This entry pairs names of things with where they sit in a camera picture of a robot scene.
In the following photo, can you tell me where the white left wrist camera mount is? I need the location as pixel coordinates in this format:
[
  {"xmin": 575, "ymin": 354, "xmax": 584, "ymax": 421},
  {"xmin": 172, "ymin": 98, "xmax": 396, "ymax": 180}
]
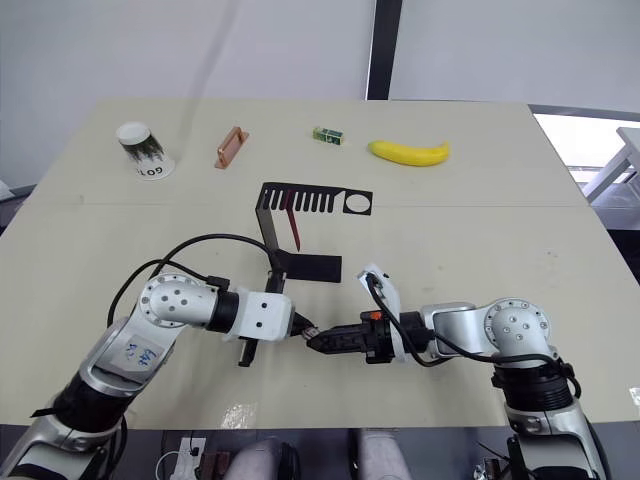
[{"xmin": 228, "ymin": 286, "xmax": 297, "ymax": 345}]

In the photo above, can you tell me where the yellow banana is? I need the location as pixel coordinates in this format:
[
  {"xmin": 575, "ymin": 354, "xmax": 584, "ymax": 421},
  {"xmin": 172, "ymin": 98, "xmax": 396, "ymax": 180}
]
[{"xmin": 367, "ymin": 139, "xmax": 452, "ymax": 169}]

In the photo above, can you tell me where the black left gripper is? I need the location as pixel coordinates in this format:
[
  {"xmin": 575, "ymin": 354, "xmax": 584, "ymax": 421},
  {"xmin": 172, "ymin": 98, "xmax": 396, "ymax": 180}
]
[{"xmin": 238, "ymin": 269, "xmax": 316, "ymax": 369}]

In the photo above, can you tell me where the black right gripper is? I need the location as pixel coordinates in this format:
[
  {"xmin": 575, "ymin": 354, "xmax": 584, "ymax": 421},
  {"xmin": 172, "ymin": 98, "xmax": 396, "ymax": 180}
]
[{"xmin": 305, "ymin": 309, "xmax": 401, "ymax": 365}]

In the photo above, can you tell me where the white tape label blue writing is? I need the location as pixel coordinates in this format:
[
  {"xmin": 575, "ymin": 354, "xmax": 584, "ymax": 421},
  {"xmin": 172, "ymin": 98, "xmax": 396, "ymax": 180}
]
[{"xmin": 112, "ymin": 332, "xmax": 162, "ymax": 374}]

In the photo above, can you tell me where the white furniture frame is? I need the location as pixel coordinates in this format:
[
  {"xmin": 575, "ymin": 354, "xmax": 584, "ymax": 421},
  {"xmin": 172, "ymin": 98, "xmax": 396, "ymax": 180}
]
[{"xmin": 577, "ymin": 126, "xmax": 640, "ymax": 232}]

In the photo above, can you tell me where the small green box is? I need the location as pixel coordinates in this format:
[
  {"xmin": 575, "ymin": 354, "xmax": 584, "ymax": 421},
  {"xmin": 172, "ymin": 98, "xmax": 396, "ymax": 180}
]
[{"xmin": 312, "ymin": 126, "xmax": 345, "ymax": 149}]

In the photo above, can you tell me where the black vertical pillar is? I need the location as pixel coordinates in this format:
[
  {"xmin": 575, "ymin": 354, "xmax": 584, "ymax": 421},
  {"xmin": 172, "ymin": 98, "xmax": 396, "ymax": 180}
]
[{"xmin": 365, "ymin": 0, "xmax": 404, "ymax": 102}]

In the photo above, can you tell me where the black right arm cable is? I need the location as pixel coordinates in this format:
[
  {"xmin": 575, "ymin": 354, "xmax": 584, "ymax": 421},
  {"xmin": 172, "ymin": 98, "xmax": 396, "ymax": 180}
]
[{"xmin": 366, "ymin": 273, "xmax": 584, "ymax": 397}]

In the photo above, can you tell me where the white paper cup forest print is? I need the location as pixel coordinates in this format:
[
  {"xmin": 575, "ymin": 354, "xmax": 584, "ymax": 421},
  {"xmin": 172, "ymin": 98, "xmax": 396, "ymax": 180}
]
[{"xmin": 115, "ymin": 122, "xmax": 178, "ymax": 182}]

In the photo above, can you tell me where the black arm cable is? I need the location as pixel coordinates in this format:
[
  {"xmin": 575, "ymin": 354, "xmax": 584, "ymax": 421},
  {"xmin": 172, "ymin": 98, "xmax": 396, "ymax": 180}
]
[
  {"xmin": 366, "ymin": 273, "xmax": 584, "ymax": 397},
  {"xmin": 107, "ymin": 233, "xmax": 281, "ymax": 329}
]

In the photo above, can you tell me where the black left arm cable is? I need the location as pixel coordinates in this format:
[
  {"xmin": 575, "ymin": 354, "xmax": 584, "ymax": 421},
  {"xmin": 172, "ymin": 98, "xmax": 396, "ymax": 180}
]
[{"xmin": 107, "ymin": 233, "xmax": 281, "ymax": 329}]

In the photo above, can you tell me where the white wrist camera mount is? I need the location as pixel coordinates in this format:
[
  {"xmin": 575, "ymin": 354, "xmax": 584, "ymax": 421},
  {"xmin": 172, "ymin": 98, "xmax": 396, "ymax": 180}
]
[
  {"xmin": 228, "ymin": 286, "xmax": 297, "ymax": 345},
  {"xmin": 355, "ymin": 260, "xmax": 410, "ymax": 365}
]

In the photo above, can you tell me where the black metal watch stand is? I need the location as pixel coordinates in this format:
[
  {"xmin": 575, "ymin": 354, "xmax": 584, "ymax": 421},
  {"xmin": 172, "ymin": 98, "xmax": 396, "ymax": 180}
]
[{"xmin": 253, "ymin": 182, "xmax": 375, "ymax": 284}]

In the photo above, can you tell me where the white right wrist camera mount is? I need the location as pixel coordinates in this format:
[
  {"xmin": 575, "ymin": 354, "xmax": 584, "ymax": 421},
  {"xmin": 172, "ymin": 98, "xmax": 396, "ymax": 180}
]
[{"xmin": 355, "ymin": 260, "xmax": 410, "ymax": 365}]

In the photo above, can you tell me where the grey rounded shape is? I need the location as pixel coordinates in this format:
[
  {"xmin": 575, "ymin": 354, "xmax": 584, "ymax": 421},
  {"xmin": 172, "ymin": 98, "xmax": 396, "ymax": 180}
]
[{"xmin": 232, "ymin": 439, "xmax": 301, "ymax": 480}]

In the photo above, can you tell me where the white power strip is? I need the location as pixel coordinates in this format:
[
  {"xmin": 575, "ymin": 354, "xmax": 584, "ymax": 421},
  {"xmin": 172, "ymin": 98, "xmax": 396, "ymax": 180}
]
[{"xmin": 156, "ymin": 434, "xmax": 209, "ymax": 480}]

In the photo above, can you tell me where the dark red watch strap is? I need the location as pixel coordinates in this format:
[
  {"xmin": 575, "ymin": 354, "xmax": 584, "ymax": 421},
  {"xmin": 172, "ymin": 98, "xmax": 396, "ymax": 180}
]
[{"xmin": 283, "ymin": 191, "xmax": 302, "ymax": 253}]

